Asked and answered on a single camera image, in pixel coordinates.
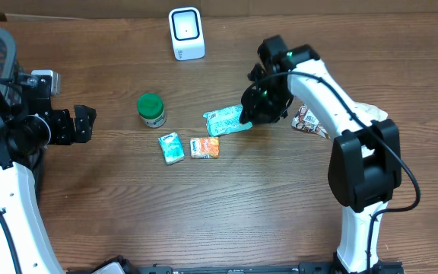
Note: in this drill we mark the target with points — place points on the white barcode scanner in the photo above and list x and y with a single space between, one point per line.
186 33

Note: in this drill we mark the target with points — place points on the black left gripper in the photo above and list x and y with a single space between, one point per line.
68 126

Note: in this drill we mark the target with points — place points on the beige brown snack bag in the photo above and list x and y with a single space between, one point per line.
305 120

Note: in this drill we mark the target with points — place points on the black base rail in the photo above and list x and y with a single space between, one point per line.
226 270

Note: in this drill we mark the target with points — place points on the teal wet wipes pack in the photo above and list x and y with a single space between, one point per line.
225 121

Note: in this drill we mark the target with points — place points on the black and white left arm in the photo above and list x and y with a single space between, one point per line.
24 243

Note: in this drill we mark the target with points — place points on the teal tissue pack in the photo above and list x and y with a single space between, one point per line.
172 148

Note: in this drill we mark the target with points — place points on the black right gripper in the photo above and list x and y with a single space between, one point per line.
258 112

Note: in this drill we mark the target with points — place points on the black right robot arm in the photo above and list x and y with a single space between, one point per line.
363 170

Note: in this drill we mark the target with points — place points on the orange tissue pack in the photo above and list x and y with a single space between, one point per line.
204 147

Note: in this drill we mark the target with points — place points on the green lid white jar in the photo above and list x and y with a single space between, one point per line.
151 109

